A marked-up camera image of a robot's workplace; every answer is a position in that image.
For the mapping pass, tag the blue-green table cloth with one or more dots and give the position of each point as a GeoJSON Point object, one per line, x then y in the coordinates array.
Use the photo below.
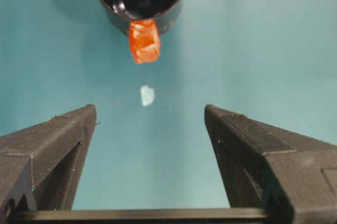
{"type": "Point", "coordinates": [237, 50]}

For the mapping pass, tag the small white paper scrap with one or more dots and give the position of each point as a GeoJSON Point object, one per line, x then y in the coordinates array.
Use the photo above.
{"type": "Point", "coordinates": [147, 96]}

